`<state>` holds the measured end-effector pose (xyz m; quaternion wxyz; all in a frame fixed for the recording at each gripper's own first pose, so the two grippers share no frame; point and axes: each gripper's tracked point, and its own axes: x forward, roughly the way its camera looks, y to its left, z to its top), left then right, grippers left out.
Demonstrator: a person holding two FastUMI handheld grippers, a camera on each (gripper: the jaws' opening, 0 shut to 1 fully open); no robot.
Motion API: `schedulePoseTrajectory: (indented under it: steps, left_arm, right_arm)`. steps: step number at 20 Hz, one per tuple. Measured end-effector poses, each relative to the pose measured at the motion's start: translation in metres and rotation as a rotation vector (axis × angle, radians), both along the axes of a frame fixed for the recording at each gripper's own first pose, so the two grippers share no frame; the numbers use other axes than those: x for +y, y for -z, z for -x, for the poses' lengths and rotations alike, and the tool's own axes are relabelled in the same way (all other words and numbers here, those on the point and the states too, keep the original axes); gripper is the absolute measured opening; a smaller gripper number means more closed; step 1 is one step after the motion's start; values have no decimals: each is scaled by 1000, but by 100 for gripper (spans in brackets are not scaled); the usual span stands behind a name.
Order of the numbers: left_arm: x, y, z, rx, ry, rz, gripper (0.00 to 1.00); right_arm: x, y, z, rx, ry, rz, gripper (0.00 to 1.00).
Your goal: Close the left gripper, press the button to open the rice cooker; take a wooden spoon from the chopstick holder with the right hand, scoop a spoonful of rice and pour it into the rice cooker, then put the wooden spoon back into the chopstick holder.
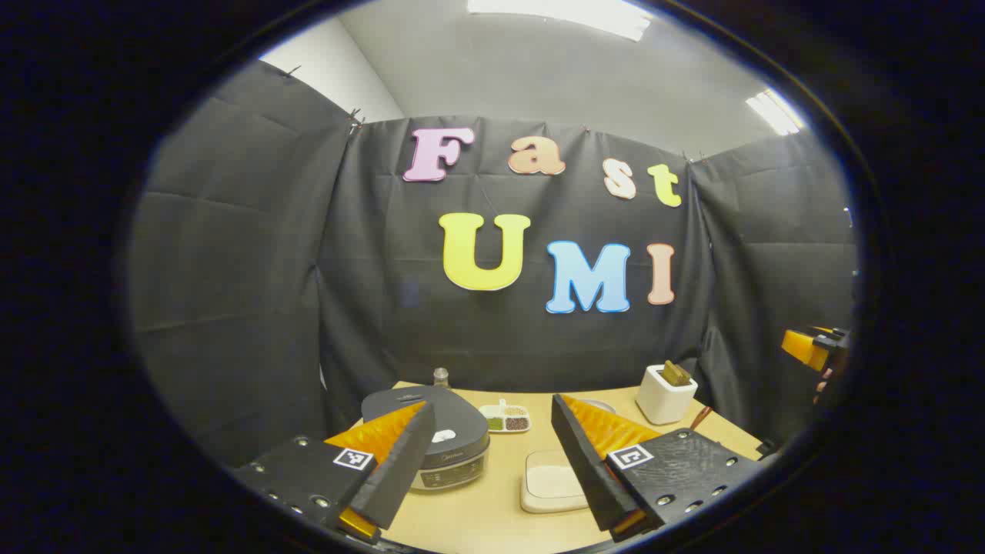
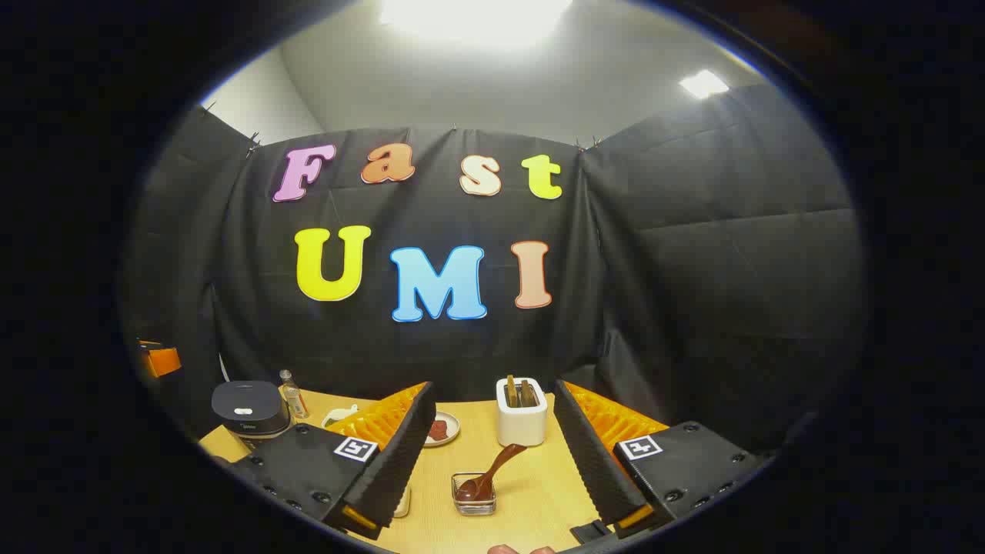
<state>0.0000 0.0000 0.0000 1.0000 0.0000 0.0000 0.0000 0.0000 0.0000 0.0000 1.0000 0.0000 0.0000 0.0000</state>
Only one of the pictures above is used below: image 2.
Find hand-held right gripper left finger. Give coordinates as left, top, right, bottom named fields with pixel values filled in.
left=229, top=381, right=437, bottom=541

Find small clear bottle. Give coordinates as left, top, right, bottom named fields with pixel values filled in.
left=279, top=369, right=310, bottom=420

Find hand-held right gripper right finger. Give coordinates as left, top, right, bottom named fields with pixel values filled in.
left=554, top=379, right=770, bottom=539

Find ceiling light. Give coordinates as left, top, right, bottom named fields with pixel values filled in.
left=377, top=0, right=574, bottom=48
left=679, top=69, right=730, bottom=100

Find black backdrop cloth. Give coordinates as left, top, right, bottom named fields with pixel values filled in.
left=119, top=83, right=866, bottom=455

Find white utensil holder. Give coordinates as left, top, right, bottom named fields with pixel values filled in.
left=496, top=377, right=549, bottom=448

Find dark grey rice cooker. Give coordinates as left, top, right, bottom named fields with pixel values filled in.
left=212, top=381, right=293, bottom=455

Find round white plate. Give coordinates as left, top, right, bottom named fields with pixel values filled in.
left=423, top=412, right=461, bottom=448

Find dark brown wooden spoon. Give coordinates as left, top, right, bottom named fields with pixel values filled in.
left=456, top=444, right=528, bottom=501

